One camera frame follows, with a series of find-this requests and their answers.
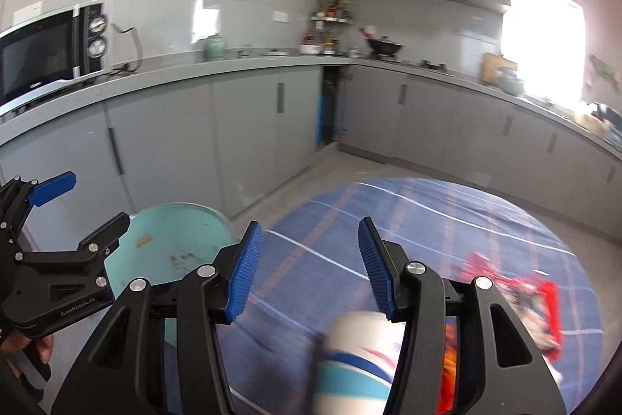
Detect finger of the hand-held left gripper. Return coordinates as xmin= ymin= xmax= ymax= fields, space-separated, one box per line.
xmin=0 ymin=171 xmax=77 ymax=241
xmin=14 ymin=212 xmax=131 ymax=268

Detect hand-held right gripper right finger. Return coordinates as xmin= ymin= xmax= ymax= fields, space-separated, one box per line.
xmin=358 ymin=217 xmax=567 ymax=415

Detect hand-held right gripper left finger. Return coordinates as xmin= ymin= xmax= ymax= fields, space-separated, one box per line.
xmin=51 ymin=221 xmax=266 ymax=415

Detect white paper cup blue print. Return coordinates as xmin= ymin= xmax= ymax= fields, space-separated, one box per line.
xmin=311 ymin=312 xmax=409 ymax=415

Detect person's left hand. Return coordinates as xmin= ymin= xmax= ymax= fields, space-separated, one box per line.
xmin=0 ymin=330 xmax=54 ymax=364

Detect blue plaid tablecloth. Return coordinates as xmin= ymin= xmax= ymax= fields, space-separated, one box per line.
xmin=165 ymin=177 xmax=606 ymax=415

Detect teal round stool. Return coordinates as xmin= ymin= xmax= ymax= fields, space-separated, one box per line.
xmin=104 ymin=201 xmax=239 ymax=348

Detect orange snack packet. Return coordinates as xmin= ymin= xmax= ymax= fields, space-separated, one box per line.
xmin=436 ymin=318 xmax=462 ymax=415

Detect silver microwave oven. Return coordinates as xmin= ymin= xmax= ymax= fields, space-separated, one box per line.
xmin=0 ymin=3 xmax=115 ymax=117

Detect grey kitchen cabinets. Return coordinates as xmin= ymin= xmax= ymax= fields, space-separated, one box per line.
xmin=0 ymin=53 xmax=622 ymax=250

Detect blue water jug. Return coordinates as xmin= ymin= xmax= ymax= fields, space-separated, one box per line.
xmin=316 ymin=91 xmax=334 ymax=148

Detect red cellophane wrapper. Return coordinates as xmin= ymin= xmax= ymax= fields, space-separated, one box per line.
xmin=457 ymin=252 xmax=567 ymax=360

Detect green ceramic jar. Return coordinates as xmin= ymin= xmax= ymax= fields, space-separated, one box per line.
xmin=203 ymin=33 xmax=228 ymax=61

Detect black wok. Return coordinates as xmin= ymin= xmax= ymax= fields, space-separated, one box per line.
xmin=360 ymin=27 xmax=405 ymax=58

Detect grey pot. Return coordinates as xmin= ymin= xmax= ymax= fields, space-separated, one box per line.
xmin=496 ymin=67 xmax=526 ymax=97

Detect wooden cutting board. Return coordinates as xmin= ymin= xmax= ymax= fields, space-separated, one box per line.
xmin=482 ymin=53 xmax=518 ymax=85

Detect open cardboard box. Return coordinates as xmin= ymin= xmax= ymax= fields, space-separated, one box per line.
xmin=575 ymin=112 xmax=609 ymax=137

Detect metal spice rack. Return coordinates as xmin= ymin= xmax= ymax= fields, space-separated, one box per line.
xmin=304 ymin=0 xmax=353 ymax=56

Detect large window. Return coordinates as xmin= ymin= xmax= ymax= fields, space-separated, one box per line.
xmin=500 ymin=0 xmax=586 ymax=114

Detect black power cable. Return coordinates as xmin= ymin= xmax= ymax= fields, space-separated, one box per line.
xmin=111 ymin=23 xmax=143 ymax=73

